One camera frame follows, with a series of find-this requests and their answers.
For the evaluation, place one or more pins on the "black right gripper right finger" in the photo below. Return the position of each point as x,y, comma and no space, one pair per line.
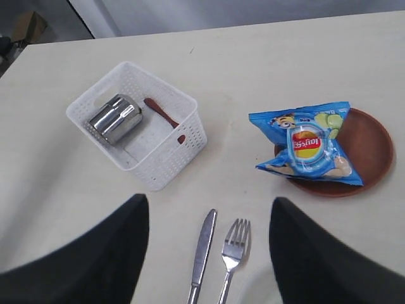
313,266

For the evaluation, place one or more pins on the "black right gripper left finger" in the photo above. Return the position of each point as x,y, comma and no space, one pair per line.
101,266

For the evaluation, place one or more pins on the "silver fork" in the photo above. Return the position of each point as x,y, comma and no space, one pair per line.
235,248

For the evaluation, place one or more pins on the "silver table knife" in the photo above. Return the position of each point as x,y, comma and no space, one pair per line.
201,255

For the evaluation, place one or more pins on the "blue chip bag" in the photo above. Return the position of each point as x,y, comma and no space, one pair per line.
308,138

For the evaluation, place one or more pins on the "brown round plate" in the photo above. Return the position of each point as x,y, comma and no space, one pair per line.
369,148

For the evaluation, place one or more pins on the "shiny steel cup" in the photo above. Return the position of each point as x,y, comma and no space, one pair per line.
116,118

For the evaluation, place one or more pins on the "white perforated plastic basket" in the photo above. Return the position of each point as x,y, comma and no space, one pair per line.
143,153

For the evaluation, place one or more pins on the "brown wooden spoon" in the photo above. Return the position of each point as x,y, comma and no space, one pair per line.
167,124

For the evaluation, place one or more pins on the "cardboard box in background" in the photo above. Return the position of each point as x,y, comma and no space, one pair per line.
28,29

